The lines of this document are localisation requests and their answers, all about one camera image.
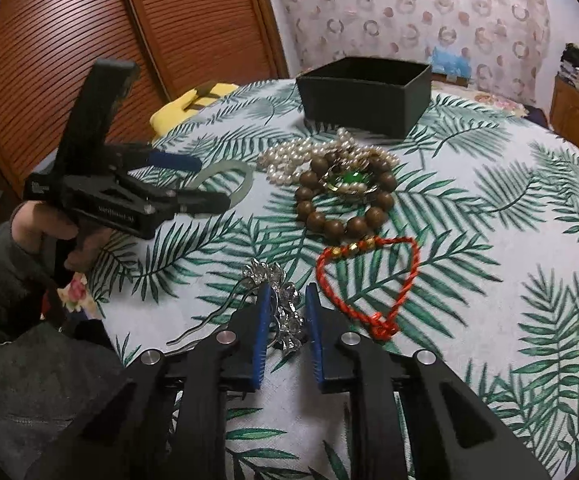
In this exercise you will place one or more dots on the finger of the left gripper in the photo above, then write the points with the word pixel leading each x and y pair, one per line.
pixel 199 202
pixel 139 155

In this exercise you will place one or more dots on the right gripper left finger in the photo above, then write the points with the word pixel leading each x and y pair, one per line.
pixel 232 359

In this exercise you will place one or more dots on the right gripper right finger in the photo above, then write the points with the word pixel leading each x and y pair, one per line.
pixel 346 362

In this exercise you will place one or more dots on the silver flower hairpin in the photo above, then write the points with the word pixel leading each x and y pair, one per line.
pixel 286 320

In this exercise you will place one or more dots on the silver bangle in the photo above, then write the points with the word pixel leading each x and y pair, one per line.
pixel 231 177

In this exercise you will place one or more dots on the green jade pendant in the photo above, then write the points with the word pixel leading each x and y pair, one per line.
pixel 353 183

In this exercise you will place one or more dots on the black jewelry box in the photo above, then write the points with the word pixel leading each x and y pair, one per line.
pixel 378 95

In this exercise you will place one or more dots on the left grey sleeve forearm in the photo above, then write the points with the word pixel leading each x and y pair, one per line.
pixel 25 279

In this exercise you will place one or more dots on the person's left hand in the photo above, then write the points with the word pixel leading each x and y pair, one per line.
pixel 34 221

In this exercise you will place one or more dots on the wooden louvered wardrobe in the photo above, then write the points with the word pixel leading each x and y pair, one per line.
pixel 48 46

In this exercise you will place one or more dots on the palm leaf tablecloth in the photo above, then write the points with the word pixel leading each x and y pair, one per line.
pixel 484 245

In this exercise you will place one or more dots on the light blue bag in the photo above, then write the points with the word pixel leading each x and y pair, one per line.
pixel 449 64

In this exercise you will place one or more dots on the floral bedspread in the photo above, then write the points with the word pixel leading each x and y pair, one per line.
pixel 481 97

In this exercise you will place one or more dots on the pink circle patterned curtain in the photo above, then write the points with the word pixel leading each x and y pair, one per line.
pixel 503 42

